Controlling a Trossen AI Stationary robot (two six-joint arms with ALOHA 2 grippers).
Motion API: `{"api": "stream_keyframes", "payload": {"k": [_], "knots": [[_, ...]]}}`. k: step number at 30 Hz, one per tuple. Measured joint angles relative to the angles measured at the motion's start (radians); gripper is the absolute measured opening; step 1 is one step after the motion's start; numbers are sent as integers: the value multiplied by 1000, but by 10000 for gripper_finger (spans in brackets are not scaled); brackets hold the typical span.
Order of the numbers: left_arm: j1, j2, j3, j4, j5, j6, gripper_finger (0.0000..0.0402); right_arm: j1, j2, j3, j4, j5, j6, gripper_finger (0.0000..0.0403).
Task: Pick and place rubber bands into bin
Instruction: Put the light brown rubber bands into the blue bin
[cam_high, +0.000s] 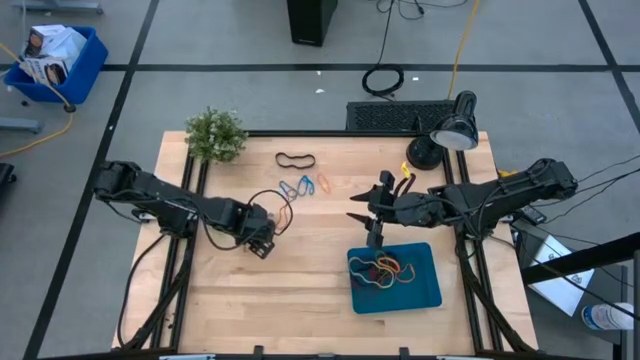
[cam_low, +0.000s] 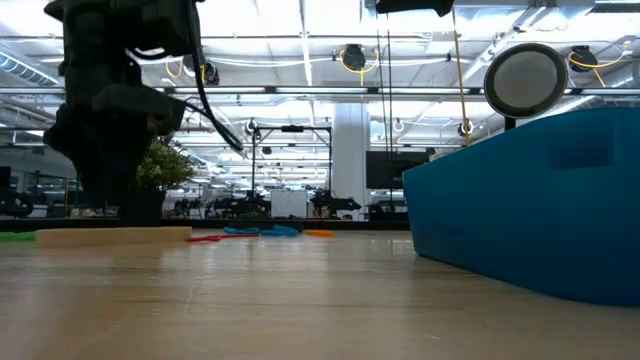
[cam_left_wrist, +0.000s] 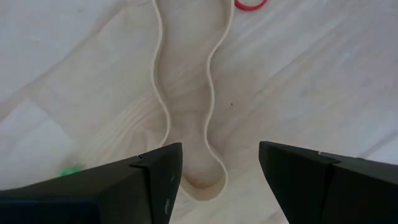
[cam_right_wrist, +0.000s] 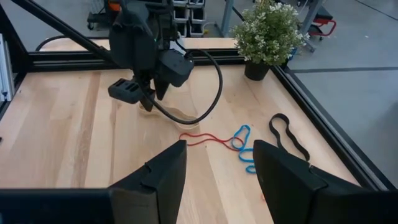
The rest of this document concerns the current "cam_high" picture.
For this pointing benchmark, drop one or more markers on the black desk lamp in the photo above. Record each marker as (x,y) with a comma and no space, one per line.
(455,137)

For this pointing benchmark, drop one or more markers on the potted green plant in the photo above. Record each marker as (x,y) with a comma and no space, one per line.
(215,135)

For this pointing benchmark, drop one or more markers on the black table frame rail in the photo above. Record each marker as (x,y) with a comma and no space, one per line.
(325,133)
(190,170)
(463,170)

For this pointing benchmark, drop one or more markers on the grey metal stand foot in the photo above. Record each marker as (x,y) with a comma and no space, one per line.
(60,6)
(20,125)

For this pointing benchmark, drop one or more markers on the large green rubber band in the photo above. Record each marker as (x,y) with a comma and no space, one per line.
(378,254)

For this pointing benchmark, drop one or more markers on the small yellow clip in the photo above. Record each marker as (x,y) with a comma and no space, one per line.
(405,170)

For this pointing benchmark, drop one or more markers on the narrow black rubber band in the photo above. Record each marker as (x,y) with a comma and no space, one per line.
(276,160)

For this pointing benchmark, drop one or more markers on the small blue rubber band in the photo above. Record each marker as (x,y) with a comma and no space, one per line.
(281,186)

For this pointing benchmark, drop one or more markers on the black diagonal beam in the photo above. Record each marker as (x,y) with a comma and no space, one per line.
(575,262)

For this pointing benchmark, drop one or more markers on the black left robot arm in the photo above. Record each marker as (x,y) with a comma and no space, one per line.
(150,192)

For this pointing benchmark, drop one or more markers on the black tower box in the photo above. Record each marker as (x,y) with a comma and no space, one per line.
(311,22)

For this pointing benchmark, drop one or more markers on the clear water bottle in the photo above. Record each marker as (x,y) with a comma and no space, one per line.
(607,316)

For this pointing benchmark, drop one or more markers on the white cardboard boxes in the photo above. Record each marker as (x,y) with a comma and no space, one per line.
(60,45)

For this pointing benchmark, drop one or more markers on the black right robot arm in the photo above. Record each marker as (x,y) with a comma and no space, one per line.
(500,197)

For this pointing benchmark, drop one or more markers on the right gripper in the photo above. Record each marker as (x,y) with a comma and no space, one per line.
(415,210)

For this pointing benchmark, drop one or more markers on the thin red rubber band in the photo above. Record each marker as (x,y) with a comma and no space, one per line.
(392,262)
(283,226)

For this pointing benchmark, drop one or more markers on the large blue rubber band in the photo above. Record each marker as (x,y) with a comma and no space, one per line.
(303,187)

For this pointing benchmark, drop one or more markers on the blue floor crate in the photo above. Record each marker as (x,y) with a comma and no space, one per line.
(85,75)

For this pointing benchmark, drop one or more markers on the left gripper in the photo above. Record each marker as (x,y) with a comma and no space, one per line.
(257,227)

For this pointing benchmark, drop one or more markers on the blue plastic bin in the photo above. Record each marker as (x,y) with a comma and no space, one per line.
(415,300)

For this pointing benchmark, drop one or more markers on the black frame strut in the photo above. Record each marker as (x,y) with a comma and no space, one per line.
(495,310)
(160,305)

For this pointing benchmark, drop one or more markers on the black keyboard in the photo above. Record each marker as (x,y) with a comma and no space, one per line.
(385,116)

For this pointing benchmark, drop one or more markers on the white paper sheet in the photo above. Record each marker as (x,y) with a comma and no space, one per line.
(565,295)

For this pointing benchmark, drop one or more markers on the orange rubber band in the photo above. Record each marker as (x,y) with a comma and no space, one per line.
(413,272)
(326,190)

